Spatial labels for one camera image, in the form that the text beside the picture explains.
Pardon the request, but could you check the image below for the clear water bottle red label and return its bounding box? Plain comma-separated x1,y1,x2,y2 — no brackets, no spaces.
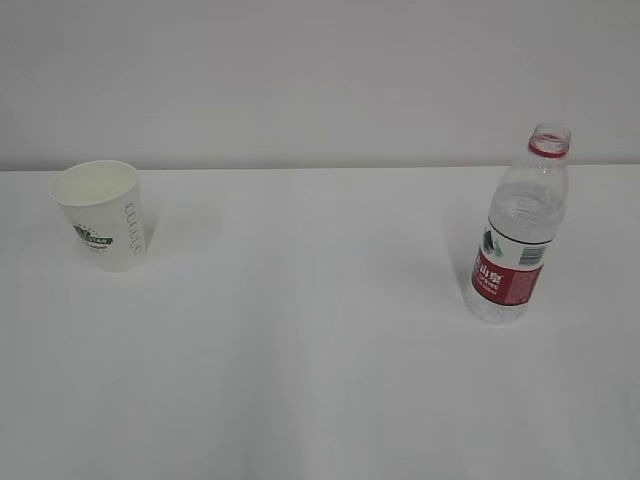
465,123,572,325

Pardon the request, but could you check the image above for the white paper cup green logo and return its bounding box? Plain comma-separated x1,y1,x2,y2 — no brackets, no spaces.
50,160,146,272

